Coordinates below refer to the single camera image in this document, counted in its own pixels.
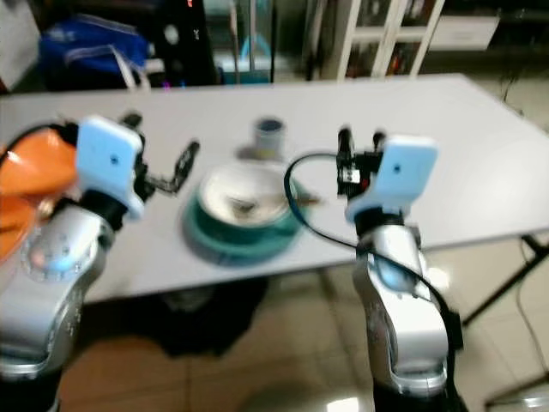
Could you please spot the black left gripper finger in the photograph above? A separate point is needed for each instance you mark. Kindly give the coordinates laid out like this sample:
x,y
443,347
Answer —
x,y
132,122
187,163

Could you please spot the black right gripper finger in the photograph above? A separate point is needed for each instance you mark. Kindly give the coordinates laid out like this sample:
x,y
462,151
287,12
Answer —
x,y
378,143
346,146

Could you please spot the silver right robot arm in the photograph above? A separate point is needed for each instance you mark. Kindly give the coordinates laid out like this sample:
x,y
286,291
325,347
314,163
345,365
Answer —
x,y
403,318

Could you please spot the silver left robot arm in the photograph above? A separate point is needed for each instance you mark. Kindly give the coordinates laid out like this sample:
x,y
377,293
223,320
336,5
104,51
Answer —
x,y
47,283

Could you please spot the white bowl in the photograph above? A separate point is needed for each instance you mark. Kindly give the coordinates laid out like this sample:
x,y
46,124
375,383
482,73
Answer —
x,y
223,190

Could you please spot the grey white cup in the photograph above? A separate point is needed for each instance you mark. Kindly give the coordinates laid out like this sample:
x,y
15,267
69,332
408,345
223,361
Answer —
x,y
268,137

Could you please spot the blue bag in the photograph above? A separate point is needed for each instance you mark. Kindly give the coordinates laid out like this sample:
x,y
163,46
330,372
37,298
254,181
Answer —
x,y
90,51

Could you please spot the black tall device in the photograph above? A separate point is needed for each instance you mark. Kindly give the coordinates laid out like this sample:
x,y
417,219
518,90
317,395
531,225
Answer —
x,y
180,43

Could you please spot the teal plate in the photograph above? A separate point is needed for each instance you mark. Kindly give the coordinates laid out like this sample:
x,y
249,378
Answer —
x,y
240,242

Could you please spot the white shelf cabinet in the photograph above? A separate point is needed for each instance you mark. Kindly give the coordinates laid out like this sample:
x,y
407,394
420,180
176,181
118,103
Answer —
x,y
386,39

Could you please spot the orange bowl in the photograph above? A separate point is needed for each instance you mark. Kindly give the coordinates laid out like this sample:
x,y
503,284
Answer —
x,y
34,167

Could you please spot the shiny metal spoon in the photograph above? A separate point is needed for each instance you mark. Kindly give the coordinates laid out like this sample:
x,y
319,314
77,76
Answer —
x,y
46,209

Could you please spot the black bulky bag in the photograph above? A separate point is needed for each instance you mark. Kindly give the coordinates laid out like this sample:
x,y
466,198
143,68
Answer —
x,y
197,318

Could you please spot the white paper bag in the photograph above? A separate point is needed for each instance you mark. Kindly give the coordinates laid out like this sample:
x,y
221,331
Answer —
x,y
17,39

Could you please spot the orange flat plate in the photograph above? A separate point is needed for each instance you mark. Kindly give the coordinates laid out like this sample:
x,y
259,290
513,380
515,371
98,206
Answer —
x,y
15,227

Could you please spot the black metal table leg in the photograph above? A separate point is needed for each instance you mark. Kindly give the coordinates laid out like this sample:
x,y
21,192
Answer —
x,y
497,283

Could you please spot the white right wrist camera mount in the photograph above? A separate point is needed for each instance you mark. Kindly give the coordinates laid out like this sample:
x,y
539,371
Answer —
x,y
399,176

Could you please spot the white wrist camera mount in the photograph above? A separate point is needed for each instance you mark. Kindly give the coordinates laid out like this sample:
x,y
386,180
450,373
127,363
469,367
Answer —
x,y
399,176
110,163

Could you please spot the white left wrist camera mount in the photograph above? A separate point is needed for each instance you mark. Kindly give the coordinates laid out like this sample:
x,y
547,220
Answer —
x,y
110,163

